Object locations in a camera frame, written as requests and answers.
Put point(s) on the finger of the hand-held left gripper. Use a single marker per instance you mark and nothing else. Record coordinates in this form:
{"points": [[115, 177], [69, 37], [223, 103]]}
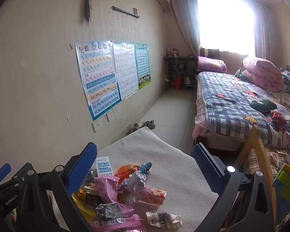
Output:
{"points": [[12, 185], [2, 172]]}

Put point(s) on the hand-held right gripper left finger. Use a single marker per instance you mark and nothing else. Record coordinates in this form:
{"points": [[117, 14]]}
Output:
{"points": [[82, 169]]}

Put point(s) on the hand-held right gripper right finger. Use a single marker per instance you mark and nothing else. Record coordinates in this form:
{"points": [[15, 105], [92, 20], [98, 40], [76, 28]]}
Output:
{"points": [[205, 166]]}

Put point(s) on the white blue paper box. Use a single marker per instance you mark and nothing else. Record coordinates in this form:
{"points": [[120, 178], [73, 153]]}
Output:
{"points": [[104, 167]]}

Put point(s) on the brown cigarette box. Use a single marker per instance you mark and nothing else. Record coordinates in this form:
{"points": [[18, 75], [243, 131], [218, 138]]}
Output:
{"points": [[93, 198]]}

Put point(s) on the pink plastic bag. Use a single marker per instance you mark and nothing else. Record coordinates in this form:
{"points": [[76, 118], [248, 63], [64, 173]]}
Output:
{"points": [[107, 188]]}

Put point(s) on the yellow snack wrapper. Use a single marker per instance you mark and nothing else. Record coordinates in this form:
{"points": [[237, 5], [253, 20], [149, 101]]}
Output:
{"points": [[83, 207]]}

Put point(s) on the orange snack wrapper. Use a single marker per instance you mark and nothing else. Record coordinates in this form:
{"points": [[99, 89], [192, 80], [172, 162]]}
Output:
{"points": [[125, 174]]}

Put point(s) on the grey silver wrapper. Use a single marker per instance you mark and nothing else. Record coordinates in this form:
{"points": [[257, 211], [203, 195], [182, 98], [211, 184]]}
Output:
{"points": [[108, 210]]}

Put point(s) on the pink snack box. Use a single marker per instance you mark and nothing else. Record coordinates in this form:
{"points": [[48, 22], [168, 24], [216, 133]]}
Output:
{"points": [[149, 198]]}

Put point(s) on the pink white packet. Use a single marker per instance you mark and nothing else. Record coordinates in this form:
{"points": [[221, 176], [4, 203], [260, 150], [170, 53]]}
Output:
{"points": [[120, 224]]}

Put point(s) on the printed paper wrapper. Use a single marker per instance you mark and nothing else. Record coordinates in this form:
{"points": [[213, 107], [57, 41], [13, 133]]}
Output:
{"points": [[163, 220]]}

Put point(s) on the white towel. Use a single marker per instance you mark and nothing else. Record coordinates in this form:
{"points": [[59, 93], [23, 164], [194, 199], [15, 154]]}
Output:
{"points": [[174, 174]]}

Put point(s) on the bed with pink bedding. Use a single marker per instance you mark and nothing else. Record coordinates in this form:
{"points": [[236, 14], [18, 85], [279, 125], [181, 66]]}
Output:
{"points": [[232, 111]]}

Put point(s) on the grey child shoe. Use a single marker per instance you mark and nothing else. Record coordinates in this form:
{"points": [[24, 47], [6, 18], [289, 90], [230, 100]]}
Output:
{"points": [[148, 123], [136, 126]]}

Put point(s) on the green blue toy blocks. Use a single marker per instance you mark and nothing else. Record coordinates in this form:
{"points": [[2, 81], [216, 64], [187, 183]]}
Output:
{"points": [[286, 186]]}

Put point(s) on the dark green cloth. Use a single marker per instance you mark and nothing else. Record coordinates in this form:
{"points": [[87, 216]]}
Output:
{"points": [[263, 105]]}

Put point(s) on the red packet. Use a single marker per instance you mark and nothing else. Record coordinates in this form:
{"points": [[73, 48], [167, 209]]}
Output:
{"points": [[278, 122]]}

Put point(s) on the red bucket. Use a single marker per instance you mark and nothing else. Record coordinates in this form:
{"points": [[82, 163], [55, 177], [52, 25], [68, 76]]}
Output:
{"points": [[177, 82]]}

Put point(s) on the green plush toy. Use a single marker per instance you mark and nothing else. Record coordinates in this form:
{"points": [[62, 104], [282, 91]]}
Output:
{"points": [[241, 75]]}

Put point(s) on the pink pillow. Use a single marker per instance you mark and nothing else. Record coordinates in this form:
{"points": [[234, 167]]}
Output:
{"points": [[211, 64]]}

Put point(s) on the dark metal side table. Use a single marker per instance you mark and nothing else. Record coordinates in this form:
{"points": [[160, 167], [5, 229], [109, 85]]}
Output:
{"points": [[181, 60]]}

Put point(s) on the pink folded quilt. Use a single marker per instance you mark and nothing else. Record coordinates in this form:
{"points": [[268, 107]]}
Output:
{"points": [[263, 73]]}

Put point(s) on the small boxes on side table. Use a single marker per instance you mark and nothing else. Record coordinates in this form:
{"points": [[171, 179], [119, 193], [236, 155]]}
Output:
{"points": [[172, 51]]}

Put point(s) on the bright window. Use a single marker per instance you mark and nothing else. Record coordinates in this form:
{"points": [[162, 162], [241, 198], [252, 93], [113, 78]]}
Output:
{"points": [[226, 24]]}

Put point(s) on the patterned curtain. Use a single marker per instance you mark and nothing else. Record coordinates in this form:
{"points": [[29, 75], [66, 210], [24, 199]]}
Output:
{"points": [[186, 21]]}

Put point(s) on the white wall plate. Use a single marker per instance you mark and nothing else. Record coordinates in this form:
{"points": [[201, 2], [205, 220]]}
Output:
{"points": [[97, 127]]}

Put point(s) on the wooden crib frame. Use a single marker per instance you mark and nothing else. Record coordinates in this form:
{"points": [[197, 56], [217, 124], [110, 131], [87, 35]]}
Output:
{"points": [[261, 149]]}

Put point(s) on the white double wall socket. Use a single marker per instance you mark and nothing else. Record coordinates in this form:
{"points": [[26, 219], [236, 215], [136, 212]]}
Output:
{"points": [[113, 114]]}

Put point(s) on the blue letter wall poster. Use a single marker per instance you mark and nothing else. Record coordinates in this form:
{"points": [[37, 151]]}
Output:
{"points": [[98, 79]]}

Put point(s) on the white chart wall poster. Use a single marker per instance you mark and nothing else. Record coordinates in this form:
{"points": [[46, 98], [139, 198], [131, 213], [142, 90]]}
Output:
{"points": [[125, 70]]}

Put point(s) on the metal wall rail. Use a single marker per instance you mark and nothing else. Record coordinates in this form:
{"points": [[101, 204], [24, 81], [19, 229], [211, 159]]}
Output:
{"points": [[125, 12]]}

